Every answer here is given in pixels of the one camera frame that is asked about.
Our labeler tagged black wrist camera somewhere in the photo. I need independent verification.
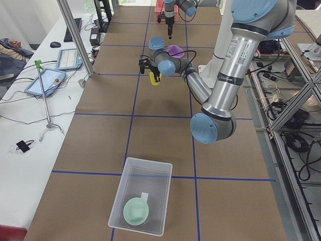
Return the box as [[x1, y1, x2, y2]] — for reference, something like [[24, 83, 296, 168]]
[[138, 55, 150, 74], [156, 14, 166, 23]]

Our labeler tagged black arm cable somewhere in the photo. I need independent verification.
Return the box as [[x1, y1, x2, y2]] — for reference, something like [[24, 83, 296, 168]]
[[163, 50, 239, 111]]

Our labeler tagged clear plastic box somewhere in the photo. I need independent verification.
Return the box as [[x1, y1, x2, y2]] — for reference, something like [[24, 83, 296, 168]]
[[108, 157, 173, 236]]

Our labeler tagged seated person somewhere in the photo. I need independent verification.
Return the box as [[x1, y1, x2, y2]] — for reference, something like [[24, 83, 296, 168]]
[[1, 38, 34, 81]]

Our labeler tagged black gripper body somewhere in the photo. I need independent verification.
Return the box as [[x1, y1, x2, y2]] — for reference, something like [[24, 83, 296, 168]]
[[149, 64, 161, 77], [165, 11, 175, 27]]

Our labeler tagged small black device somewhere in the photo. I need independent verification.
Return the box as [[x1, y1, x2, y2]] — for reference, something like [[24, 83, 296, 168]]
[[16, 140, 35, 153]]

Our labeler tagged purple cloth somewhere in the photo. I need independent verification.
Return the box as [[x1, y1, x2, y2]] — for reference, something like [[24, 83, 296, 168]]
[[167, 45, 185, 59]]

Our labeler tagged far teach pendant tablet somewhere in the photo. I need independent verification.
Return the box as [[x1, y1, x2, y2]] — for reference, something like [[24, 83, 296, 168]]
[[56, 48, 82, 71]]

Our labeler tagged black keyboard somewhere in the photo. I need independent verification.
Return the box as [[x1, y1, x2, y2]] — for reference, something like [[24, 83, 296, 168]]
[[63, 18, 83, 43]]

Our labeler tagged pink plastic bin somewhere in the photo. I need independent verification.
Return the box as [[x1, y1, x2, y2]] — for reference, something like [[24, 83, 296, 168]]
[[154, 0, 179, 22]]

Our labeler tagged white label in box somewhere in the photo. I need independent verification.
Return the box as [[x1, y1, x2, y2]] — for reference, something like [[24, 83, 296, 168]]
[[140, 192, 148, 202]]

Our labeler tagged black computer mouse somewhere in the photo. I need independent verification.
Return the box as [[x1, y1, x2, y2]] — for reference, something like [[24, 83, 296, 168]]
[[50, 41, 61, 48]]

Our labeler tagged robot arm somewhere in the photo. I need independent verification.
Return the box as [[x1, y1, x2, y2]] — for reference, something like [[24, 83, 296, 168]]
[[164, 0, 198, 39], [139, 1, 296, 144]]

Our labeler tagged aluminium frame post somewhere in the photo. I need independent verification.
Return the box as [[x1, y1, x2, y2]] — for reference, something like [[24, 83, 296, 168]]
[[57, 0, 94, 77]]

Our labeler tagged red chair corner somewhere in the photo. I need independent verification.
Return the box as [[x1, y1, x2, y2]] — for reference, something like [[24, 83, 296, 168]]
[[0, 225, 27, 241]]

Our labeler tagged metal stand with green clip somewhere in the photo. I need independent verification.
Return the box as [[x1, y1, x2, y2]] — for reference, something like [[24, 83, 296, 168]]
[[34, 60, 64, 142]]

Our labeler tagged black power adapter box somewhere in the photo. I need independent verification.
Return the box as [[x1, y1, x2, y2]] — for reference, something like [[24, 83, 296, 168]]
[[89, 28, 101, 46]]

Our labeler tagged pale green bowl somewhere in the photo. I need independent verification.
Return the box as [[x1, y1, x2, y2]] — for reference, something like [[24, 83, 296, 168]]
[[123, 197, 149, 226]]

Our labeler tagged teach pendant tablet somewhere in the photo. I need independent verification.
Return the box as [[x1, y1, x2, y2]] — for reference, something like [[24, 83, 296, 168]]
[[56, 48, 82, 71], [24, 68, 66, 97]]

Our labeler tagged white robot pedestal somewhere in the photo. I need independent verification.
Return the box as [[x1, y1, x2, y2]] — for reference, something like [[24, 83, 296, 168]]
[[199, 0, 233, 88]]

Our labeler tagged near teach pendant tablet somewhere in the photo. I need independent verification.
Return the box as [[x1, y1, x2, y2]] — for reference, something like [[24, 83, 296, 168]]
[[24, 68, 66, 97]]

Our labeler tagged yellow plastic cup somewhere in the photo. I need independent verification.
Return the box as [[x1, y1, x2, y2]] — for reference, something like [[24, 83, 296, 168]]
[[149, 72, 160, 86]]

